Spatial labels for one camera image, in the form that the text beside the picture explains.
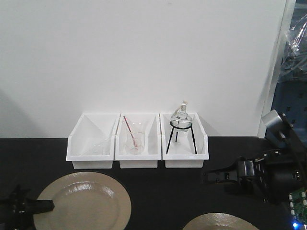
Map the middle white plastic bin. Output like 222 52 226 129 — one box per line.
115 113 162 169

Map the clear glass funnel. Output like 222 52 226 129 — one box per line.
82 138 111 156

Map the white plastic bin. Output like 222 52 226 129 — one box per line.
66 114 120 169
160 113 209 168
115 113 162 169

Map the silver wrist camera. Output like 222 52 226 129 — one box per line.
261 110 283 139

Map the right white plastic bin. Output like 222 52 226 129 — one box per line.
160 113 209 168

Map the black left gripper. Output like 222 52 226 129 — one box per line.
0 185 55 230

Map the beige round plate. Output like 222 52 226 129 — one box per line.
33 172 132 230
183 212 258 230

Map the left white plastic bin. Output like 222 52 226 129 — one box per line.
66 114 120 169

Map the clear glass beaker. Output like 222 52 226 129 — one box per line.
125 122 145 155

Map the red stirring rod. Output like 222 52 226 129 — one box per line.
123 116 138 149

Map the round glass flask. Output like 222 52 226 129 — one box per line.
170 101 192 133

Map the plastic bag of pegs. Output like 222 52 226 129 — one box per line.
278 15 307 83

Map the blue-grey pegboard drying rack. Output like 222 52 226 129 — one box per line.
265 81 307 149

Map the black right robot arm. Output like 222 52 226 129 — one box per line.
204 110 307 230

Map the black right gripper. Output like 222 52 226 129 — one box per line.
202 151 300 204

